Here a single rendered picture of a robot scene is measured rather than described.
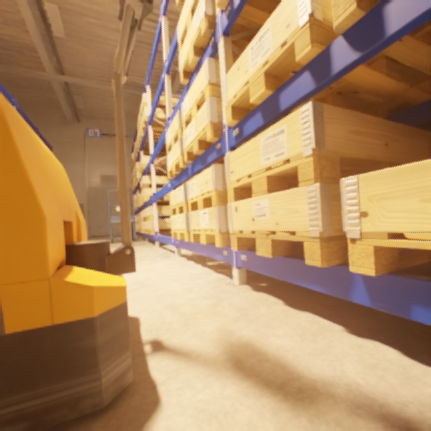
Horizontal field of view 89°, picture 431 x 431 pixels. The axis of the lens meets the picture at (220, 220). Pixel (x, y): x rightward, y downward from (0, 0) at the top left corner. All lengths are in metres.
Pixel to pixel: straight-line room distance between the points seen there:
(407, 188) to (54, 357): 1.02
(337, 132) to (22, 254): 1.16
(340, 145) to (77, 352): 1.17
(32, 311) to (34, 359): 0.11
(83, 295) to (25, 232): 0.20
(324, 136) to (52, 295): 1.06
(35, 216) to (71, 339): 0.31
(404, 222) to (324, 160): 0.40
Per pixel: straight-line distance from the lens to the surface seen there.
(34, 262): 0.68
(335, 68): 1.15
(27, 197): 0.68
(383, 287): 0.97
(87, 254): 0.98
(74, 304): 0.69
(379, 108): 2.21
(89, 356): 0.73
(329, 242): 1.02
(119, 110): 1.14
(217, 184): 1.84
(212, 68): 2.24
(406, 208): 0.83
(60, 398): 0.78
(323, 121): 1.10
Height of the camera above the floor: 0.49
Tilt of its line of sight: level
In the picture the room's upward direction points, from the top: 4 degrees counter-clockwise
